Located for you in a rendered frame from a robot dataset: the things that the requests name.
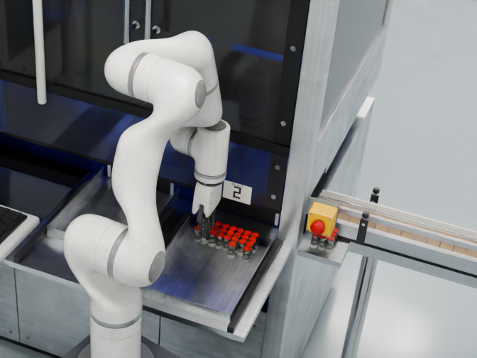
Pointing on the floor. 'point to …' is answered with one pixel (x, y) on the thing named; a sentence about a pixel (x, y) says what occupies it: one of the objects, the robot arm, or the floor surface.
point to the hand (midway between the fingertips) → (206, 223)
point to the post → (300, 166)
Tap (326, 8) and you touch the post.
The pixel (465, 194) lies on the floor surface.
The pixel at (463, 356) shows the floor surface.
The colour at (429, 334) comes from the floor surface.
